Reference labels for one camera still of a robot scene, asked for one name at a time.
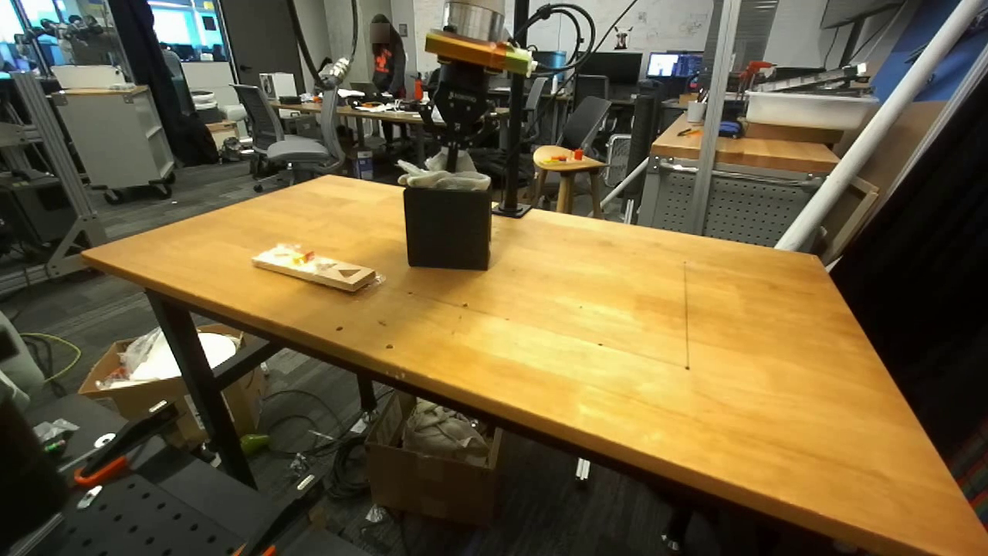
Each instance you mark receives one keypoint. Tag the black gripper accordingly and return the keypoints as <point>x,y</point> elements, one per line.
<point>465,98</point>

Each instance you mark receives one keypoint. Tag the black slotted plastic box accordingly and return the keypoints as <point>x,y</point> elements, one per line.
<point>450,226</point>

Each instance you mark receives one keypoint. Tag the cardboard box with clutter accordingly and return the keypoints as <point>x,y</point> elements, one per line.
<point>434,467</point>

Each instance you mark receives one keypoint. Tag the cardboard box with white bag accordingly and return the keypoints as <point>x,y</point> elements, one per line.
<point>157,376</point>

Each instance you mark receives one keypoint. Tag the round wooden stool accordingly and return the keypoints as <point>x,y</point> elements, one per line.
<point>562,163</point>

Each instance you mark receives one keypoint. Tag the grey office chair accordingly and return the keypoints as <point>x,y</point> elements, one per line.
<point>282,140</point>

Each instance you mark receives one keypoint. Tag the wooden shape puzzle board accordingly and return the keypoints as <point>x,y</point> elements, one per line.
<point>313,268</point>

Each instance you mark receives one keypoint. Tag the lit computer monitor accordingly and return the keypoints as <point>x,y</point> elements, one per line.
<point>665,65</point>

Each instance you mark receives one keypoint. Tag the wooden workbench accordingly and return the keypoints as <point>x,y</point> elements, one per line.
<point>745,153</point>

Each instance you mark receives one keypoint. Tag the white wheeled cart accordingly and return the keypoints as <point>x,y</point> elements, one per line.
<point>111,128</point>

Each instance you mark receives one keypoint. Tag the white plastic bin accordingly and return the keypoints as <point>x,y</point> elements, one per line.
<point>808,109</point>

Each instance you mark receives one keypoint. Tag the black metal table leg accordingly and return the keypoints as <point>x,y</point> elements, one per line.
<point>202,387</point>

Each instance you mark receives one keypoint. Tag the white diagonal pole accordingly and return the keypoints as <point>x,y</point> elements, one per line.
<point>876,123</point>

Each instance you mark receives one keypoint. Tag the black perforated board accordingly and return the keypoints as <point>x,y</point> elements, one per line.
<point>157,515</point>

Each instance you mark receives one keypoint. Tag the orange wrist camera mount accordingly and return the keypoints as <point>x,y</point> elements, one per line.
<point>483,49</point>

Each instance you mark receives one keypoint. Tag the grey metal upright post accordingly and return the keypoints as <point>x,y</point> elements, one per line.
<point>713,111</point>

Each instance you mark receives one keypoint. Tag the grey metal shelf frame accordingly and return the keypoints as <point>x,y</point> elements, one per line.
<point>52,164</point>

